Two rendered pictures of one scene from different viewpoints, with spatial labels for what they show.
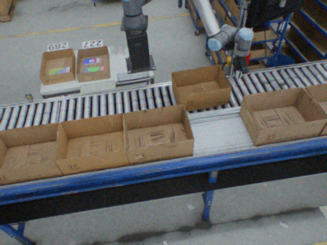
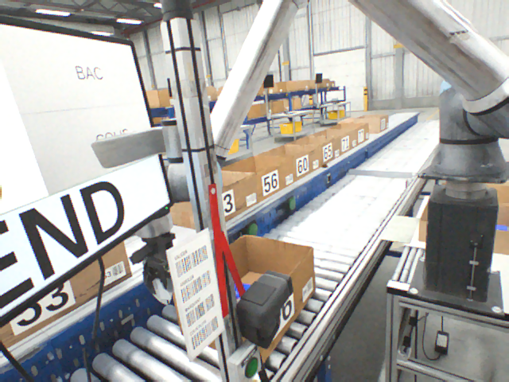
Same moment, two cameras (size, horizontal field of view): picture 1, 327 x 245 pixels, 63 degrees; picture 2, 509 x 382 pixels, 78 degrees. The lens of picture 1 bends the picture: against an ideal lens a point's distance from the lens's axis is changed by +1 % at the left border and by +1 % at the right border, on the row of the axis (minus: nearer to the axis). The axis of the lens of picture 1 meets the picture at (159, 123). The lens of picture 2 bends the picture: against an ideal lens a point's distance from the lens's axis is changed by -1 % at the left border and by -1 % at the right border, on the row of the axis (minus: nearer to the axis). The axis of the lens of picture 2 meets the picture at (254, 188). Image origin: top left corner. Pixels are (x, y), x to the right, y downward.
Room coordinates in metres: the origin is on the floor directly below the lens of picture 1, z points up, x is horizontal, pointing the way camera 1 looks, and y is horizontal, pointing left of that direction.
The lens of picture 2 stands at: (2.22, -0.99, 1.44)
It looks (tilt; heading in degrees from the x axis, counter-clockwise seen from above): 17 degrees down; 132
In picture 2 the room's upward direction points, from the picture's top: 6 degrees counter-clockwise
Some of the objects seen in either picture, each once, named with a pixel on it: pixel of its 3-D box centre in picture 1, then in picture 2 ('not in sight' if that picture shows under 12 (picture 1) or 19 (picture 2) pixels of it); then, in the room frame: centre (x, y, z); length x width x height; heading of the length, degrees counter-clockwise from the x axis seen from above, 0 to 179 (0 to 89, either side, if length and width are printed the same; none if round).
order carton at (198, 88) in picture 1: (199, 88); (250, 288); (1.58, -0.34, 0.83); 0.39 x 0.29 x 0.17; 97
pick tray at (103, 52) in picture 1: (93, 63); (472, 224); (2.09, 0.56, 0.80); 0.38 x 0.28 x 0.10; 5
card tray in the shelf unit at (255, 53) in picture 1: (243, 44); not in sight; (2.50, -0.98, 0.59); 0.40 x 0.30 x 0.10; 2
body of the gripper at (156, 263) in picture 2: (240, 60); (161, 254); (1.56, -0.61, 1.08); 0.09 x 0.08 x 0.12; 6
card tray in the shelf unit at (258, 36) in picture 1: (246, 27); not in sight; (2.50, -0.98, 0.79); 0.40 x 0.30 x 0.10; 6
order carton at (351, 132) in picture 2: not in sight; (332, 142); (0.92, 1.58, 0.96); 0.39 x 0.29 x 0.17; 94
